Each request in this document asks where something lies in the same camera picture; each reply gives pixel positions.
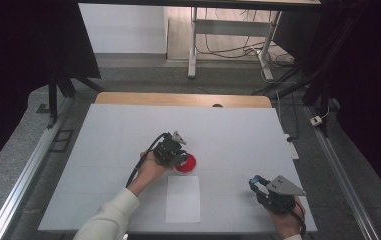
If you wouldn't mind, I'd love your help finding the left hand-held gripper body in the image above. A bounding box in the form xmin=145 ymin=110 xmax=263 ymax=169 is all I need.
xmin=151 ymin=130 xmax=188 ymax=169

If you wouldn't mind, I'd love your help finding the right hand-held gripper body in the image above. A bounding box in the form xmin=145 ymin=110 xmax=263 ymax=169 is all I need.
xmin=256 ymin=174 xmax=308 ymax=216

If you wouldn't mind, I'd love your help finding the red round dish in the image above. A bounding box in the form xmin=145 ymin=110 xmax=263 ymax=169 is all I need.
xmin=173 ymin=152 xmax=198 ymax=176

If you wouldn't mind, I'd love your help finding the person's left hand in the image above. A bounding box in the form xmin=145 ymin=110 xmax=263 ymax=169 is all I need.
xmin=139 ymin=150 xmax=173 ymax=192

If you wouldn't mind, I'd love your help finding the person's right hand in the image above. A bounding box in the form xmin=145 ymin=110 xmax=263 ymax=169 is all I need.
xmin=267 ymin=195 xmax=307 ymax=240

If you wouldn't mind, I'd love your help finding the white paper sheet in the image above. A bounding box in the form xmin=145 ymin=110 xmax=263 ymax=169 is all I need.
xmin=165 ymin=175 xmax=202 ymax=224

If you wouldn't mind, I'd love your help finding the large white board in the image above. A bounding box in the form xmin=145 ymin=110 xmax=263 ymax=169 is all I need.
xmin=37 ymin=103 xmax=318 ymax=234

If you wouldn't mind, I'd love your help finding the wooden table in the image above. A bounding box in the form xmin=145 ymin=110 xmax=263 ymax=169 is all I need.
xmin=94 ymin=91 xmax=273 ymax=109

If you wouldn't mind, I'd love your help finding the small white adapter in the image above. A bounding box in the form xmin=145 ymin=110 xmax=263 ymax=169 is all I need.
xmin=309 ymin=114 xmax=324 ymax=127

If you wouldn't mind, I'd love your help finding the black metal stand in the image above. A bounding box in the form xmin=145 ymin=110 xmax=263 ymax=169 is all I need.
xmin=45 ymin=63 xmax=106 ymax=130
xmin=251 ymin=0 xmax=362 ymax=138

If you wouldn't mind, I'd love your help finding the black curtain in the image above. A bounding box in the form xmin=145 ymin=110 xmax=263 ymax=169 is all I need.
xmin=0 ymin=0 xmax=102 ymax=181
xmin=321 ymin=0 xmax=381 ymax=209

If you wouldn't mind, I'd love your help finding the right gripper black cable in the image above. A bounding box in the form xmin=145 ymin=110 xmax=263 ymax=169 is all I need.
xmin=286 ymin=199 xmax=308 ymax=237

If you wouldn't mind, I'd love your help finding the aluminium rail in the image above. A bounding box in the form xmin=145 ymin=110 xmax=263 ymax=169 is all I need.
xmin=303 ymin=104 xmax=381 ymax=240
xmin=0 ymin=96 xmax=75 ymax=240

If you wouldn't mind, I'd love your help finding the black power strip cable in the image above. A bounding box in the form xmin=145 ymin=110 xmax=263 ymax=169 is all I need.
xmin=275 ymin=89 xmax=301 ymax=143

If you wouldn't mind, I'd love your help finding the white desk frame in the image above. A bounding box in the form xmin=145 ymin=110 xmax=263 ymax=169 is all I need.
xmin=187 ymin=6 xmax=283 ymax=81

